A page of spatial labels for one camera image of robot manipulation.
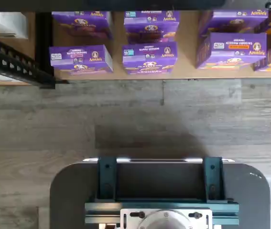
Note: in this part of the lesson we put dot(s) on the purple Annie's hidden veggies box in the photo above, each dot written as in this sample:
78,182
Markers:
235,47

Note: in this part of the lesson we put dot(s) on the white patterned box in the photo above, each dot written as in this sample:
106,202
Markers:
3,23

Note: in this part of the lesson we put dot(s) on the grey rounded cart platform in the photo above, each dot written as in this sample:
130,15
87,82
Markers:
73,195

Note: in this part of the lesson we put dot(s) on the white metal mounting plate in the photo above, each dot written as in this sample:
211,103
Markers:
128,221

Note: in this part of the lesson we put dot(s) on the black metal shelving rack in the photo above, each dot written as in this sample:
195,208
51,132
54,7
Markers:
11,62
44,47

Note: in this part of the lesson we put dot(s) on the teal aluminium frame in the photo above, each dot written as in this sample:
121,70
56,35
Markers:
106,181

